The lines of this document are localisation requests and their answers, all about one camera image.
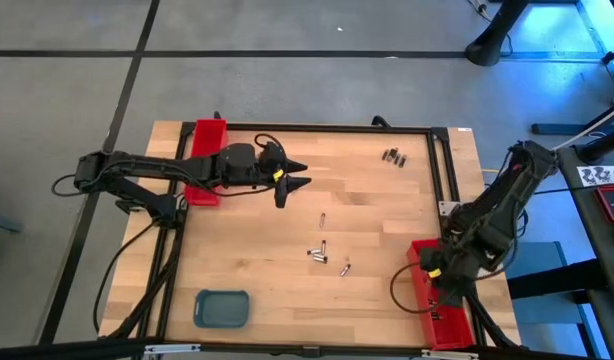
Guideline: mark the grey floor object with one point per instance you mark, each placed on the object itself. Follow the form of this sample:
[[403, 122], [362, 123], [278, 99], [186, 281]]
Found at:
[[2, 222]]

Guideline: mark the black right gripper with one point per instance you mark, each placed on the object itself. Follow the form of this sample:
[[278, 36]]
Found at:
[[452, 267]]

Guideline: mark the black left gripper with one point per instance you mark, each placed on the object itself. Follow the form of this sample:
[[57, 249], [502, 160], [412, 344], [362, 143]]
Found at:
[[272, 157]]

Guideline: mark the black desk leg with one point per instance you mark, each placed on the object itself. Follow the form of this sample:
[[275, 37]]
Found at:
[[602, 145]]

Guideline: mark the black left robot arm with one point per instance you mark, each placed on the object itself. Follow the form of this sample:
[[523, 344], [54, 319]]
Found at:
[[152, 167]]

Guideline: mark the white fiducial marker sheet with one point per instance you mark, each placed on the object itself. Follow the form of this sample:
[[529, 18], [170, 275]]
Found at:
[[602, 176]]

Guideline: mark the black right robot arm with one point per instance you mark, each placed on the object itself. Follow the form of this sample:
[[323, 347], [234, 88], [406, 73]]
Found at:
[[502, 200]]

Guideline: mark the black base beam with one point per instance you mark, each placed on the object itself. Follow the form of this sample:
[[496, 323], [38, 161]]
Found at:
[[62, 350]]

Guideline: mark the silver aluminium extrusion bar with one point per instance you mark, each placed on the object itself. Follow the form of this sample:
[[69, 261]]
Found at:
[[449, 354], [172, 348]]

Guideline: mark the dark grey desk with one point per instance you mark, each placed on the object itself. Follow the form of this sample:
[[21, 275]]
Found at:
[[582, 235]]

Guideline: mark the black desk foot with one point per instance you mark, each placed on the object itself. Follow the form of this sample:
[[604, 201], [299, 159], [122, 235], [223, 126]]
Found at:
[[557, 129], [552, 282]]

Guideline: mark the black pedestal stand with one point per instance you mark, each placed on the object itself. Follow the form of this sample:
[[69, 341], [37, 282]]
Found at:
[[492, 45]]

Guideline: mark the teal plastic bin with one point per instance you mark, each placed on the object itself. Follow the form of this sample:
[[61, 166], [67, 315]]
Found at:
[[222, 307]]

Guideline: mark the black aluminium table frame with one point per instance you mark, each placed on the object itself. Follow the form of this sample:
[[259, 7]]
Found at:
[[312, 128]]

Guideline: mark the red plastic bin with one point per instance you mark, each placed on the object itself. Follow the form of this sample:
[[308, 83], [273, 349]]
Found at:
[[209, 137], [452, 332]]

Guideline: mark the silver corner bracket plate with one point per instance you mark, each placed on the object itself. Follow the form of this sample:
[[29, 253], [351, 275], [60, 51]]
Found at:
[[449, 208]]

